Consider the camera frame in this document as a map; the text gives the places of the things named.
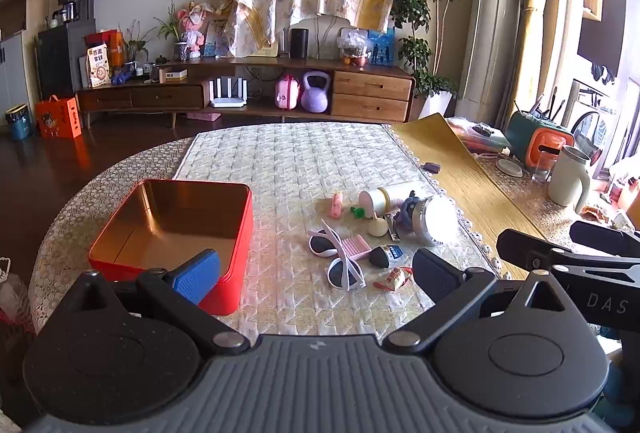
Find red white candy packet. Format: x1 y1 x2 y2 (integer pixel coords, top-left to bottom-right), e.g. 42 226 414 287
373 266 413 292

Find black blue white tube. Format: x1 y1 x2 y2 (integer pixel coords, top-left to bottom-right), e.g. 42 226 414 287
368 245 407 269

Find round silver tin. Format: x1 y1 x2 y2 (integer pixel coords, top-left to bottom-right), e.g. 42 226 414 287
411 195 459 245

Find blue purple spiky toy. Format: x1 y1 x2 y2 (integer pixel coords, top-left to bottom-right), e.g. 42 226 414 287
394 190 421 231

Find silver nail clipper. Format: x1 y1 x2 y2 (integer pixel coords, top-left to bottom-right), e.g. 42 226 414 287
384 214 401 242

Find cream round ball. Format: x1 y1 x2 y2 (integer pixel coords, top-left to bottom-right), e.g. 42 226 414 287
367 213 388 238

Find pink ribbed case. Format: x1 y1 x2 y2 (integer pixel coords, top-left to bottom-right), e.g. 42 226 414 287
341 235 371 261

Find white frame sunglasses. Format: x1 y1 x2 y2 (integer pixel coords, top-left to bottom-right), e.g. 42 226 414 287
308 222 366 291

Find white yellow pill bottle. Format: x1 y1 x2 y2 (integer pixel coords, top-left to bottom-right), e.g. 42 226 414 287
358 182 416 219

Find pink small bottle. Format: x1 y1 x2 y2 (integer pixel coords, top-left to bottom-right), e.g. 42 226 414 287
330 192 344 219

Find yellow wood-grain mat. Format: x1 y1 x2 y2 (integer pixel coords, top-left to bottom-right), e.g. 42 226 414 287
384 115 544 280

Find red metal tin box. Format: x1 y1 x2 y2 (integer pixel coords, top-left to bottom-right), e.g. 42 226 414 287
88 179 254 316

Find white round lid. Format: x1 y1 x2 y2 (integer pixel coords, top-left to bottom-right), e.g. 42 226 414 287
496 159 523 179

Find small purple object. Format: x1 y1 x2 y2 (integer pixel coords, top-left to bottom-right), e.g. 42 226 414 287
422 162 442 174

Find green orange tissue box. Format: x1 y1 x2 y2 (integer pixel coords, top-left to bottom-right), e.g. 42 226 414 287
506 112 574 170

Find quilted cream table mat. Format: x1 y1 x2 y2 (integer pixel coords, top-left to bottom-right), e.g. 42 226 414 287
171 122 501 333

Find stack of books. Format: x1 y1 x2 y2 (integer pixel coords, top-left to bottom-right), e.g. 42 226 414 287
446 117 510 155

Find lace tablecloth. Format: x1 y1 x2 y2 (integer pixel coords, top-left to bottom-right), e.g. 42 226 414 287
28 138 192 331

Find white standing air conditioner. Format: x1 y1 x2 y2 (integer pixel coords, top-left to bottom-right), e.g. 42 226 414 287
456 0 520 126

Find white router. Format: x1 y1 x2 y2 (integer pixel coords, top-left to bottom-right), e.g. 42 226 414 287
208 77 247 108

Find pink small case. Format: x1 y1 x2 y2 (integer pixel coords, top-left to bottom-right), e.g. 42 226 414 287
274 75 300 110

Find orange gift bag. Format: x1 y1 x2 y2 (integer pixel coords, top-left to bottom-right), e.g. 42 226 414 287
35 95 81 138

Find purple kettlebell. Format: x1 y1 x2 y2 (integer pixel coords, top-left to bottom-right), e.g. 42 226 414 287
300 71 331 114

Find wooden tv cabinet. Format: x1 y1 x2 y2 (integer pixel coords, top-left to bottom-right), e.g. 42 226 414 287
76 57 413 123

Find cereal box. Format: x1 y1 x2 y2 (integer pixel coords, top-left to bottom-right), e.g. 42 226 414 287
87 43 111 89

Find blue trash bin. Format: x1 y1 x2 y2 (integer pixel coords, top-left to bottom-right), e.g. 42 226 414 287
4 104 32 141

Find blue picture box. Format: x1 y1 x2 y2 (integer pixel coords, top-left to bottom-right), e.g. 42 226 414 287
368 26 395 67

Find bag of fruit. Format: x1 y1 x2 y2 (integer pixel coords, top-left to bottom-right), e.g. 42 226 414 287
336 28 371 68

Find pink doll figure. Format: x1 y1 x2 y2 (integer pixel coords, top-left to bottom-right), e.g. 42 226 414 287
177 1 212 60

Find black speaker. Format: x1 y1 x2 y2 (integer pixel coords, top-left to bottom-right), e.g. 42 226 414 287
288 28 309 60

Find black mini fridge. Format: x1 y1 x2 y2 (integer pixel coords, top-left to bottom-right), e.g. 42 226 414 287
36 19 96 101

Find tall green potted plant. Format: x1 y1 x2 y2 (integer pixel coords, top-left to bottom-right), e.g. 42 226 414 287
390 0 458 118

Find coffee machine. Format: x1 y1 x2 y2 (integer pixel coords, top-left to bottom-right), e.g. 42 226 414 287
52 0 94 24

